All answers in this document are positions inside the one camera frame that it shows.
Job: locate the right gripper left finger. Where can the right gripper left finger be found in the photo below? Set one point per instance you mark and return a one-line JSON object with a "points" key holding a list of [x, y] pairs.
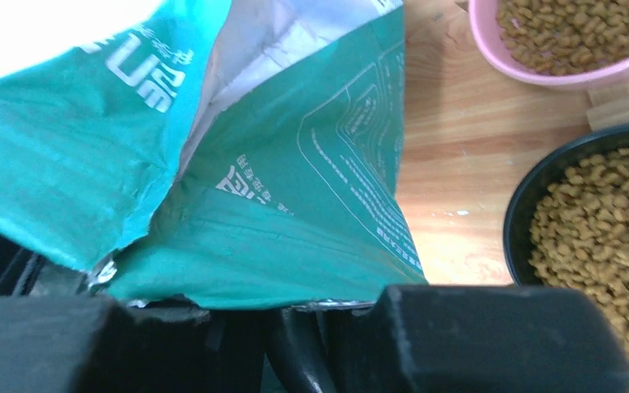
{"points": [[95, 344]]}

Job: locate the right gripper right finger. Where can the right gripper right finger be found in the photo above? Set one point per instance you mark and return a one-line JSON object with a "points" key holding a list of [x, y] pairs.
{"points": [[476, 339]]}

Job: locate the green dog food bag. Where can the green dog food bag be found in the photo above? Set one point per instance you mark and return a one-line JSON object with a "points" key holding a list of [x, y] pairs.
{"points": [[241, 154]]}

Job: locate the silver metal scoop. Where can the silver metal scoop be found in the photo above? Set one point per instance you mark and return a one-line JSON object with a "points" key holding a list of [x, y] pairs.
{"points": [[296, 351]]}

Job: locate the black pet bowl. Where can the black pet bowl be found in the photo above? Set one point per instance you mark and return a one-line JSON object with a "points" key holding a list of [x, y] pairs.
{"points": [[517, 243]]}

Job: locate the brown dog food kibble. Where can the brown dog food kibble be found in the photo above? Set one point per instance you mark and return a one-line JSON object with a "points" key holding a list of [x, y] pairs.
{"points": [[580, 227]]}

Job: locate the pink pet bowl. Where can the pink pet bowl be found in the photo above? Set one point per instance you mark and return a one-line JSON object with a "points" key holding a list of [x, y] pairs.
{"points": [[486, 33]]}

